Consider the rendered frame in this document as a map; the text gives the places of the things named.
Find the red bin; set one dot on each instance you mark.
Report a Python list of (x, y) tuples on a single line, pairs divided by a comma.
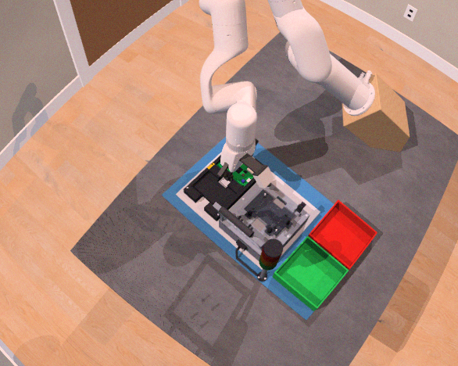
[(343, 234)]

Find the green bin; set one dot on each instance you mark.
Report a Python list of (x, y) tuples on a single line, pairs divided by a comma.
[(310, 273)]

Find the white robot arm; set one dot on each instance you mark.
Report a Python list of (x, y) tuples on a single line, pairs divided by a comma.
[(305, 39)]

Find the green circuit board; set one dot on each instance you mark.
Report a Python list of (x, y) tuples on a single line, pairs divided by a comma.
[(243, 175)]

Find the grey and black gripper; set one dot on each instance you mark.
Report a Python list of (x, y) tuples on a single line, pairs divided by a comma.
[(231, 160)]

